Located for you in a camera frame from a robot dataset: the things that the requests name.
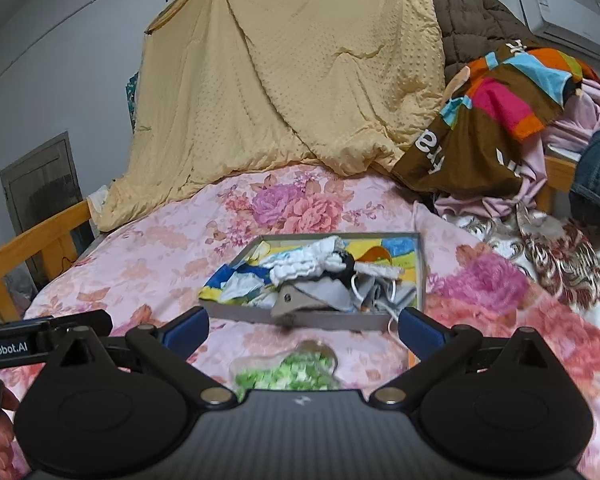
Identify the white knitted sock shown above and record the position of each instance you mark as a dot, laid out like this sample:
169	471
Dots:
308	261

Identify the maroon gold patterned blanket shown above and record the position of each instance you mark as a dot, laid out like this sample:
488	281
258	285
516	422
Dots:
558	255

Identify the grey cloth face mask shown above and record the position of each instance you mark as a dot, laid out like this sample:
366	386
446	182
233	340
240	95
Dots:
379	289

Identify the pink floral bed cover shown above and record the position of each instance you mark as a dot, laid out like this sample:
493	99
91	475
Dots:
152	270

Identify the yellow dotted quilt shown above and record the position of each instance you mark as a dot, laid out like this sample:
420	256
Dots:
233	86

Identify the brown colourful striped garment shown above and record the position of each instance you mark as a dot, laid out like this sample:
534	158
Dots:
474	145

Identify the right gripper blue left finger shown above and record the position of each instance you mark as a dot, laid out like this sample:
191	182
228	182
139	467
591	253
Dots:
186	333

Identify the grey tray with cartoon cloth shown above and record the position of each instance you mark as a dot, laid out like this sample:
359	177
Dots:
405	249

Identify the white air conditioner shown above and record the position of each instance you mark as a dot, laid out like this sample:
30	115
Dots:
565	22

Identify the lilac cloth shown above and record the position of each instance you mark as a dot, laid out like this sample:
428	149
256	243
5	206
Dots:
567	137

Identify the orange ribbed band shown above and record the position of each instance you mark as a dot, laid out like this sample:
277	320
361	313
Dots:
374	255

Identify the grey sock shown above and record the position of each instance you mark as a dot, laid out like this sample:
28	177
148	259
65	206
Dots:
328	291

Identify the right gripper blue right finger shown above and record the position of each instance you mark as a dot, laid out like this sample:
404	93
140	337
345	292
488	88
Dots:
422	335

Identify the grey wall cabinet door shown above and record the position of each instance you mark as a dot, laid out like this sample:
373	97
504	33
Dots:
41	184

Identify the navy white dotted sock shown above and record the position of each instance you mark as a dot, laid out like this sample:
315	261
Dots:
346	269

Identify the left human hand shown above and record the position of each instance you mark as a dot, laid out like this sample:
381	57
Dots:
0	424

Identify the brown quilted jacket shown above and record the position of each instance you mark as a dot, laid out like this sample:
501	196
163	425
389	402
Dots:
470	29

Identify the blue denim jeans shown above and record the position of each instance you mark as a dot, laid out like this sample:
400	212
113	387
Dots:
584	194

